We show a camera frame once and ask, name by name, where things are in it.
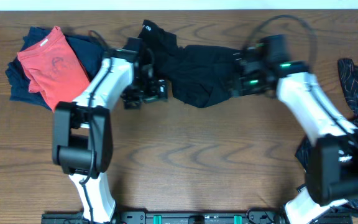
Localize plain black t-shirt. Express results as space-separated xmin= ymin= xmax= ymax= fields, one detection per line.
xmin=139 ymin=20 xmax=239 ymax=108

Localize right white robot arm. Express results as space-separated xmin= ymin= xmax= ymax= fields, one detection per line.
xmin=232 ymin=35 xmax=358 ymax=223

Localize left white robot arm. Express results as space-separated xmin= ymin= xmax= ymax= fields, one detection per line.
xmin=42 ymin=38 xmax=168 ymax=223

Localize red folded t-shirt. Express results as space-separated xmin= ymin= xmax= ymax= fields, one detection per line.
xmin=17 ymin=26 xmax=90 ymax=110

